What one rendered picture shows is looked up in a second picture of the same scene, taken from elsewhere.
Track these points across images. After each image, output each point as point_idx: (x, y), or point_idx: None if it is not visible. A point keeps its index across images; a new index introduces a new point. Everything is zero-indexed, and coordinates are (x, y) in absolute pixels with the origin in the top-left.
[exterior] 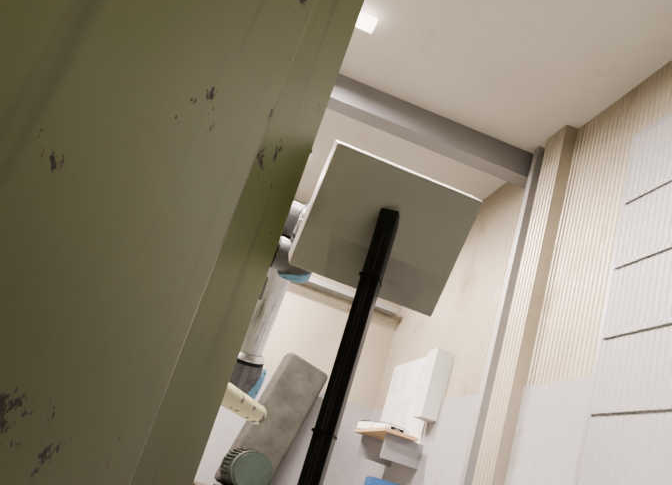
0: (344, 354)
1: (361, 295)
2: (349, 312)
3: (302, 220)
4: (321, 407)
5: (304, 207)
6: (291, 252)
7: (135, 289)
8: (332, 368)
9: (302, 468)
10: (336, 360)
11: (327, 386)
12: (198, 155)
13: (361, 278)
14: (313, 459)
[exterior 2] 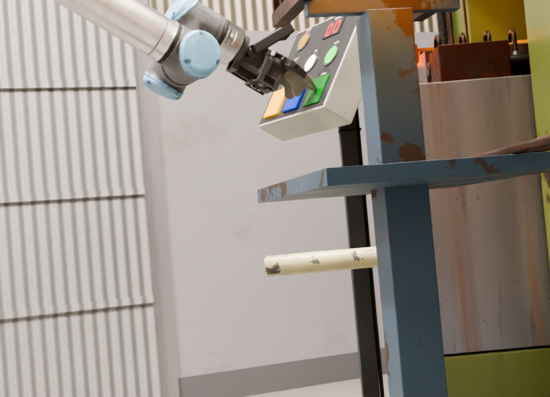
0: (366, 199)
1: (361, 147)
2: (358, 163)
3: (341, 75)
4: (366, 243)
5: (196, 5)
6: (344, 110)
7: None
8: (362, 211)
9: (370, 292)
10: (362, 205)
11: (364, 227)
12: None
13: (356, 132)
14: (373, 282)
